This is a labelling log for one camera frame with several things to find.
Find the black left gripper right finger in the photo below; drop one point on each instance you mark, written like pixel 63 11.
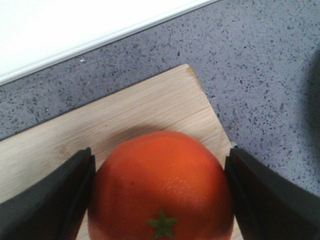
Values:
pixel 266 205

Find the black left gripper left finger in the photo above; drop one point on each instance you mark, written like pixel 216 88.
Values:
pixel 54 207

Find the orange fruit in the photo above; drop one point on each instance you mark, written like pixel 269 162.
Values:
pixel 163 185

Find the white rectangular tray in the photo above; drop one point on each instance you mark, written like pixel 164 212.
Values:
pixel 36 34

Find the wooden cutting board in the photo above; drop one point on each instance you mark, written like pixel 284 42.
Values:
pixel 171 101

